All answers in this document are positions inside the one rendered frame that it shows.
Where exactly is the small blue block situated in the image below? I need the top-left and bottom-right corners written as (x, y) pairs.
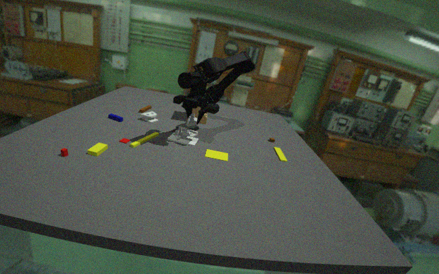
top-left (108, 113), bottom-right (124, 122)

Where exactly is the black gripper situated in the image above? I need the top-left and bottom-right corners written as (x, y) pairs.
top-left (174, 88), bottom-right (220, 124)

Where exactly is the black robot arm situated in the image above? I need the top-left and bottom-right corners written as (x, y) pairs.
top-left (178, 51), bottom-right (255, 108)

